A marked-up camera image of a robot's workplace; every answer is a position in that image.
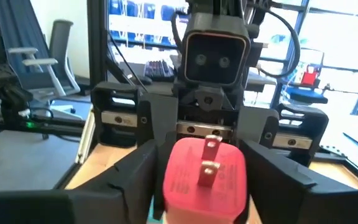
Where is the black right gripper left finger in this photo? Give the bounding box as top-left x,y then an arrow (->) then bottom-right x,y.
0,139 -> 168,224

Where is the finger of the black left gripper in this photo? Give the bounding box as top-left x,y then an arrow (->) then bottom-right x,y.
136,91 -> 180,147
236,105 -> 281,147

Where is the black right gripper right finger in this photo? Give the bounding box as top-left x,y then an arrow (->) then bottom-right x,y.
239,139 -> 358,224

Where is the pink wall charger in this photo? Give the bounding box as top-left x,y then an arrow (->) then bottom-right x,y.
162,134 -> 248,224

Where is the blue office chair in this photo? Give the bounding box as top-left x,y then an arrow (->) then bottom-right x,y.
283,85 -> 329,105

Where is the grey office chair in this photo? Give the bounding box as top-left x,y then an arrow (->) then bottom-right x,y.
0,0 -> 83,116

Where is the dark computer keyboard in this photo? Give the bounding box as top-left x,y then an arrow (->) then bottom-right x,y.
143,58 -> 176,82

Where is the red bucket-like object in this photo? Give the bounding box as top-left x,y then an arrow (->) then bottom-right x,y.
300,63 -> 320,86

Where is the silver frame bracket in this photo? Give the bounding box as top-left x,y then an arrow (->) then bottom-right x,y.
75,108 -> 96,166

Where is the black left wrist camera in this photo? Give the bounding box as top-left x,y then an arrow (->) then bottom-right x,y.
180,14 -> 251,86

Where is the black left wrist camera cable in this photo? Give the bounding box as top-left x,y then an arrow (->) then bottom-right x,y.
258,2 -> 301,79

